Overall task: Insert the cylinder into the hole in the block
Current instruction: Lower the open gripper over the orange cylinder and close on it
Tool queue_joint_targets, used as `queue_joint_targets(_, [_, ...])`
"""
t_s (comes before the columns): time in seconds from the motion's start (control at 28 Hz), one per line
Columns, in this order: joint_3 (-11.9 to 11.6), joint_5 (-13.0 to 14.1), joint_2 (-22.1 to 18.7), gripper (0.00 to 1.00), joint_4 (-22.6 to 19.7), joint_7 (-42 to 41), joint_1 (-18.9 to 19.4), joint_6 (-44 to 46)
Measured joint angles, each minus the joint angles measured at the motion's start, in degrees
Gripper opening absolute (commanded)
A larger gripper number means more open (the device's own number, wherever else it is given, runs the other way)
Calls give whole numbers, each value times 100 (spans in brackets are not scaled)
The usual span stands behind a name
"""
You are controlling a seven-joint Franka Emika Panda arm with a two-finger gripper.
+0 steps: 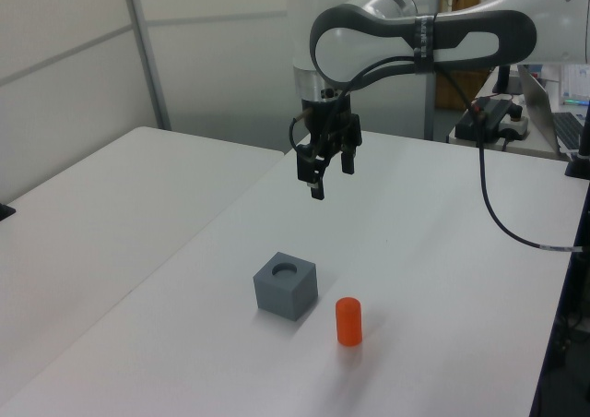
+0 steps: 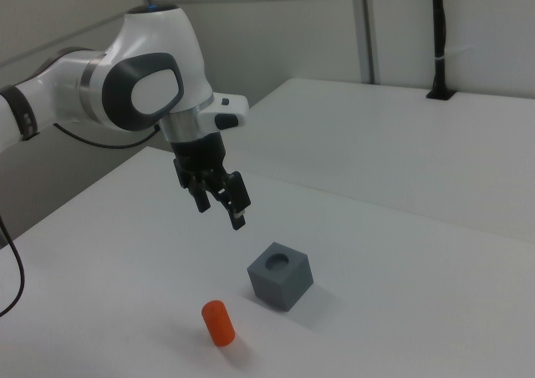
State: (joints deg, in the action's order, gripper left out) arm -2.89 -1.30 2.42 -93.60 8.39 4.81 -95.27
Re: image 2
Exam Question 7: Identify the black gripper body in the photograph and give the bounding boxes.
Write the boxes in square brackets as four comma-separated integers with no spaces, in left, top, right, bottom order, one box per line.
[169,130,227,186]

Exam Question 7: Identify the orange cylinder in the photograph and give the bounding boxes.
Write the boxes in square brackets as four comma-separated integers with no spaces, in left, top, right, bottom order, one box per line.
[201,299,237,348]

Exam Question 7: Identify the grey block with round hole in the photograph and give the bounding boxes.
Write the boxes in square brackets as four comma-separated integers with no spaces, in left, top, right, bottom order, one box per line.
[246,241,315,313]

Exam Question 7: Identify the black pole with base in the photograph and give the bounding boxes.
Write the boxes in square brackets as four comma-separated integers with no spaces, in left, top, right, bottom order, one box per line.
[425,0,456,101]

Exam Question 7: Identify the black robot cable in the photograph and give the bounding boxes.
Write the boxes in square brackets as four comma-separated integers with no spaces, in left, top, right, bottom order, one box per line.
[0,120,162,318]

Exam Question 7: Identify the silver partition post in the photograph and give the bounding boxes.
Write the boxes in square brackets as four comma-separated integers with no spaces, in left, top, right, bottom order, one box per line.
[349,0,376,84]

